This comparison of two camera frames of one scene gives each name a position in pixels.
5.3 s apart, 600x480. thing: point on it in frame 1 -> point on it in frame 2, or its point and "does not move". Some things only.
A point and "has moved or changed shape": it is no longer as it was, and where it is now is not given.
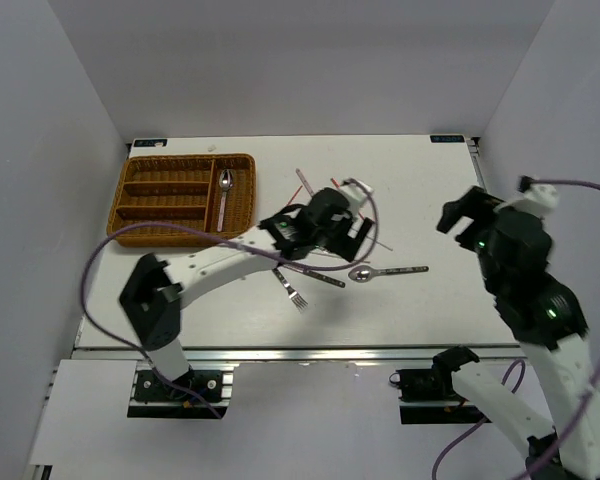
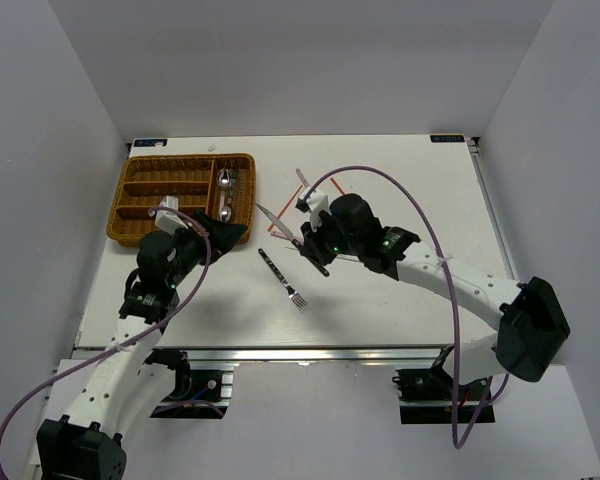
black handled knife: x=316 y=275 has moved or changed shape
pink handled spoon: x=225 y=182 does not move
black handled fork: x=299 y=301 does not move
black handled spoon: x=366 y=273 -> x=225 y=213
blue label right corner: x=447 y=139 does not move
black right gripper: x=474 y=204 -> x=311 y=246
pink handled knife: x=305 y=182 does not move
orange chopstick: x=294 y=195 does not move
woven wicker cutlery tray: x=182 y=190 does not move
